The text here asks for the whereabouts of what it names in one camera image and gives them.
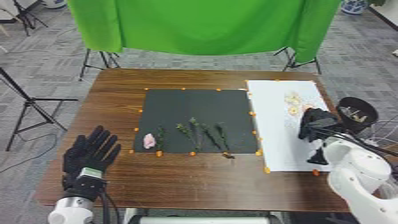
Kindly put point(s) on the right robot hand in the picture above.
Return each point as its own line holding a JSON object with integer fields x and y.
{"x": 318, "y": 120}

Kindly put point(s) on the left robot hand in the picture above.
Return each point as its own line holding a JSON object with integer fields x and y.
{"x": 91, "y": 150}

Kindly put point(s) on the green sprig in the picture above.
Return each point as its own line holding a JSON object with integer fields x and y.
{"x": 194, "y": 124}
{"x": 222, "y": 133}
{"x": 185, "y": 131}
{"x": 160, "y": 136}

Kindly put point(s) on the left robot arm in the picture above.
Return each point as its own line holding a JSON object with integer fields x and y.
{"x": 76, "y": 200}

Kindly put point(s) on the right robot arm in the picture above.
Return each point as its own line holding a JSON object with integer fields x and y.
{"x": 361, "y": 180}

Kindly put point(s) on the white sheet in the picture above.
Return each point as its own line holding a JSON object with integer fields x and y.
{"x": 284, "y": 133}

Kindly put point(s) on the pink flower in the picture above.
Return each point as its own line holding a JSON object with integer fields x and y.
{"x": 149, "y": 141}

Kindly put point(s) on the black tripod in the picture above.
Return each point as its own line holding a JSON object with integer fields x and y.
{"x": 28, "y": 103}
{"x": 27, "y": 16}

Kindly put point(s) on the black cloth stand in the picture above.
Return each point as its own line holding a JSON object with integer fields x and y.
{"x": 100, "y": 61}
{"x": 293, "y": 61}

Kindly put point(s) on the dark mat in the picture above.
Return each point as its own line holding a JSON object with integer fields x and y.
{"x": 195, "y": 116}

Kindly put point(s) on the pale grey bar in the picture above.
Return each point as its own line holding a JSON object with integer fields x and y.
{"x": 201, "y": 220}

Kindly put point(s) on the blue and white vase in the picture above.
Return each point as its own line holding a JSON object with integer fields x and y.
{"x": 53, "y": 3}
{"x": 354, "y": 6}

